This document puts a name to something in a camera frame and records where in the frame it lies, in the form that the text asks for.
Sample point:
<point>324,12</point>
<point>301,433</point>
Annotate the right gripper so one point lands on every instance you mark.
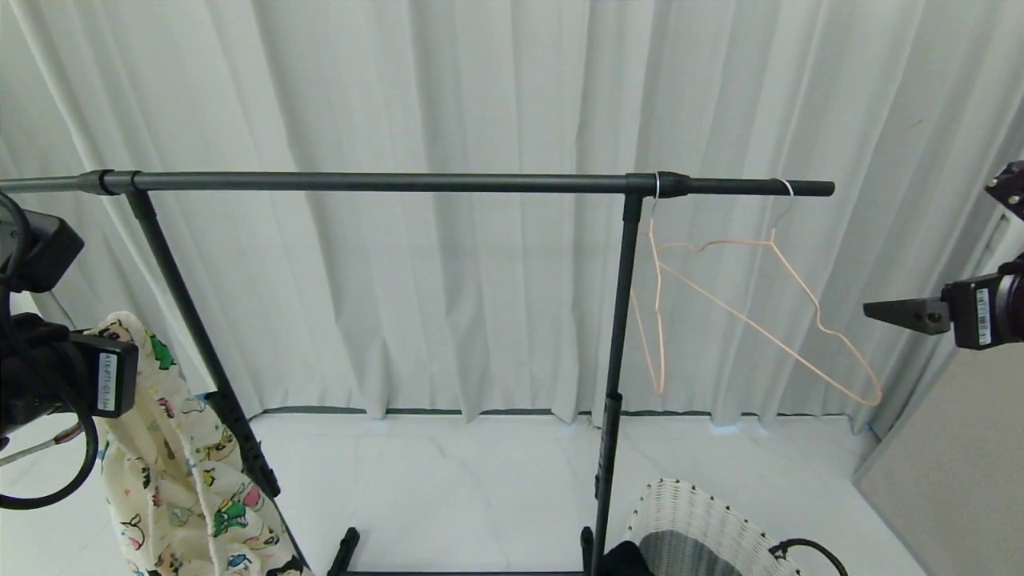
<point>964,312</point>

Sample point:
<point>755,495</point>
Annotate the cream printed garment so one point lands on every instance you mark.
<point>176,480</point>

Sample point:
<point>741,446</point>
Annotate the white laundry basket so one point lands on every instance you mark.
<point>696,520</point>

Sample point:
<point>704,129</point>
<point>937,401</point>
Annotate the white curtain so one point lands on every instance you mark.
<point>480,320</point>

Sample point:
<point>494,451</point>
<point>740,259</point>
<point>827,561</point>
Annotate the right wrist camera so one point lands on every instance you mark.
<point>1010,188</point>

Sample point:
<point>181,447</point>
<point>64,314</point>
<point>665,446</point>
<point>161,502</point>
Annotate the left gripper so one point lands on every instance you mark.
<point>56,368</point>

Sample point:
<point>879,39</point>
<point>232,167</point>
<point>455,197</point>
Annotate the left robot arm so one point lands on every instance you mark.
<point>28,450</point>

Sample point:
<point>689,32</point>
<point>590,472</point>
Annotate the black clothes rack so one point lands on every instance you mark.
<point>400,182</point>

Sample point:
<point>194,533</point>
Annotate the black garment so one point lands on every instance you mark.
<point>628,560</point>

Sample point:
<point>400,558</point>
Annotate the pink clothes hanger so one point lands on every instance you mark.
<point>659,344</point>
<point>760,332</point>

